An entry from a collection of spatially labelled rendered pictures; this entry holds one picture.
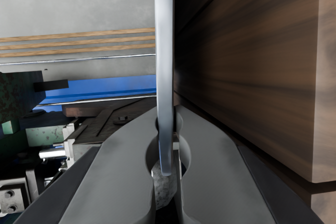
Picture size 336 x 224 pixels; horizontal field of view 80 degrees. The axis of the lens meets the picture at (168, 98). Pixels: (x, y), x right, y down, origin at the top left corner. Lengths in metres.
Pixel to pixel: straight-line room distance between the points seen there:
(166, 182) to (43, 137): 0.67
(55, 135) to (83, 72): 1.02
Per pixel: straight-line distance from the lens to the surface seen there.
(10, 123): 1.16
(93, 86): 2.04
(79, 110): 1.17
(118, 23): 2.05
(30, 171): 0.98
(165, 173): 0.16
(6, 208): 1.05
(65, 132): 0.94
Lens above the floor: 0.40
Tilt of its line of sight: 6 degrees down
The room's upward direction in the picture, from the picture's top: 95 degrees counter-clockwise
